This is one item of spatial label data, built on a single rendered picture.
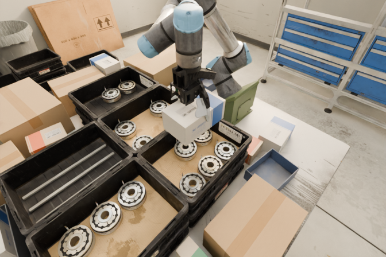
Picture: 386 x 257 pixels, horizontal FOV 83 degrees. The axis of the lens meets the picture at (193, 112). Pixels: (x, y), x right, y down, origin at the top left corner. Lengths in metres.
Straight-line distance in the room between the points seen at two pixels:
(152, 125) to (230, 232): 0.61
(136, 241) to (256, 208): 0.42
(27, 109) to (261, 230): 1.20
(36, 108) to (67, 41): 2.40
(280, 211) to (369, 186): 1.53
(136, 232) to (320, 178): 0.86
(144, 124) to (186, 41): 0.66
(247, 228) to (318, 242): 1.11
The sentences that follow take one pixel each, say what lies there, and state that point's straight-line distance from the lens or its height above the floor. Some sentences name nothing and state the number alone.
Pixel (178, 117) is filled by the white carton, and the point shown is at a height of 1.14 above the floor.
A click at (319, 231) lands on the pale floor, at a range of 1.93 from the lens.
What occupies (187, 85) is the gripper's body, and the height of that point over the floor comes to 1.25.
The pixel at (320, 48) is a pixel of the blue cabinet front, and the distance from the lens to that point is 2.62.
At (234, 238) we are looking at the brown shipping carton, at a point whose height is 0.86.
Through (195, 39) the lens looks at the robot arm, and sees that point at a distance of 0.58.
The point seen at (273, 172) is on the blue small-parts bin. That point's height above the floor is 0.70.
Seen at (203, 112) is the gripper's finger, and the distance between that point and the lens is 0.70.
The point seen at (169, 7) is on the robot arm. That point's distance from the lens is 1.01.
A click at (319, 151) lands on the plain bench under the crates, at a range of 1.35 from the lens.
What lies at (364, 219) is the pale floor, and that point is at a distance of 2.14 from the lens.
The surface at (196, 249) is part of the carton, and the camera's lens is 0.84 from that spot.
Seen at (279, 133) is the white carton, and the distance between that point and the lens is 1.22.
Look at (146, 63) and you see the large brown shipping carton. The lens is 1.51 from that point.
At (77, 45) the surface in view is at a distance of 3.72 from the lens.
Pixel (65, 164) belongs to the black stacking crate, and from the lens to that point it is 1.12.
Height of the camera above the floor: 1.63
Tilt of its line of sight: 42 degrees down
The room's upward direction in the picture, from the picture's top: straight up
